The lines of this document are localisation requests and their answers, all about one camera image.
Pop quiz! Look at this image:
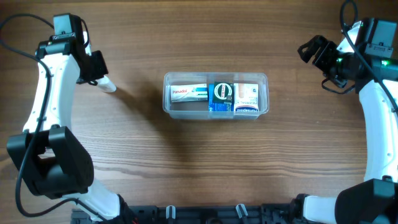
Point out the blue box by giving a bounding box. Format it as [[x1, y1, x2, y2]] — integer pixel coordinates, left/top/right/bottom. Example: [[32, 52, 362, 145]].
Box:
[[208, 84, 233, 112]]

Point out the clear plastic container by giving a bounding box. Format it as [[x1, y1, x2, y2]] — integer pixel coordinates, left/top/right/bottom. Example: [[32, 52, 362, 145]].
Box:
[[162, 72, 269, 119]]

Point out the white calamol lotion bottle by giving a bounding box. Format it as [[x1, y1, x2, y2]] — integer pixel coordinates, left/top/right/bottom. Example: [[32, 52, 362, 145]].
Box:
[[96, 75, 117, 93]]

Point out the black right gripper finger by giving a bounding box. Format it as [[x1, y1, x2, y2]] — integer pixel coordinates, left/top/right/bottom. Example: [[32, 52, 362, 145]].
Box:
[[307, 35, 329, 50], [297, 42, 319, 63]]

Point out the green Zam-Buk box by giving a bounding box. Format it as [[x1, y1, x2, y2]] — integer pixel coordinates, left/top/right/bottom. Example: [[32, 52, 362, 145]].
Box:
[[213, 82, 234, 105]]

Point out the white green medicine box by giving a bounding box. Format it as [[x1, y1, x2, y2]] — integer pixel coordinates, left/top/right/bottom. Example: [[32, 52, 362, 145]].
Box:
[[170, 83, 208, 103]]

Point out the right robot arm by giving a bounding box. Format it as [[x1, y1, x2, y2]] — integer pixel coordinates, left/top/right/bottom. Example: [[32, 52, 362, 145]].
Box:
[[298, 18, 397, 223]]

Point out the white plaster box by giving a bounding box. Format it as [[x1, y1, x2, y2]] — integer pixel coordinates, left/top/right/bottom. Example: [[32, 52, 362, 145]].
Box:
[[233, 83, 259, 112]]

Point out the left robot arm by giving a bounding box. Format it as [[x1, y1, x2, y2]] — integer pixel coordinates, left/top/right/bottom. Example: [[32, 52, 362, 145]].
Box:
[[6, 14, 124, 223]]

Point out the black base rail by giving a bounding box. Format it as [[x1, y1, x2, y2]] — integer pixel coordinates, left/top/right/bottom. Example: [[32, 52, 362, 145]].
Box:
[[70, 203, 302, 224]]

